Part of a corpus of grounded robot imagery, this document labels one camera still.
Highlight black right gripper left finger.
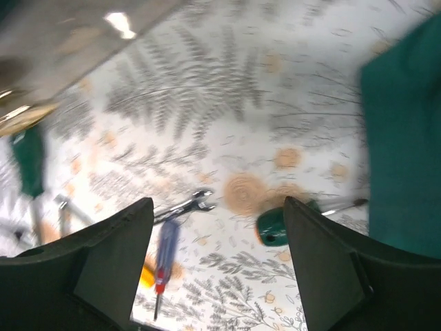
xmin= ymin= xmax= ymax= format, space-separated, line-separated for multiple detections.
xmin=1 ymin=197 xmax=154 ymax=330

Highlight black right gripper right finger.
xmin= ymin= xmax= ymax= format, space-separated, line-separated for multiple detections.
xmin=284 ymin=197 xmax=440 ymax=330

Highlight yellow handle screwdriver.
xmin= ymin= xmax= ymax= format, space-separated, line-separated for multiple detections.
xmin=139 ymin=264 xmax=155 ymax=288

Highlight silver hex key tool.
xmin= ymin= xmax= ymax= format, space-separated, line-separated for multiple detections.
xmin=0 ymin=192 xmax=96 ymax=248

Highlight stubby green screwdriver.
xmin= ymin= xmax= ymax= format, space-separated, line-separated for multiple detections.
xmin=256 ymin=198 xmax=369 ymax=247

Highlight blue red screwdriver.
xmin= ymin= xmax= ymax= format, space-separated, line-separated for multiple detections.
xmin=154 ymin=219 xmax=180 ymax=321

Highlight small silver wrench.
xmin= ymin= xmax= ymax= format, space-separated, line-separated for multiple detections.
xmin=153 ymin=188 xmax=217 ymax=225

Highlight large green handle screwdriver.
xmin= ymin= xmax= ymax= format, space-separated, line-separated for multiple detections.
xmin=9 ymin=124 xmax=45 ymax=199

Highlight mirrored drawer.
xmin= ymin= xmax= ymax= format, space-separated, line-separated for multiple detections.
xmin=1 ymin=0 xmax=183 ymax=136

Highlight green cloth garment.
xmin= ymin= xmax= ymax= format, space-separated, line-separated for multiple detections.
xmin=360 ymin=14 xmax=440 ymax=258

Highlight floral table mat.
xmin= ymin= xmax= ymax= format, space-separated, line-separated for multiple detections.
xmin=1 ymin=1 xmax=440 ymax=330

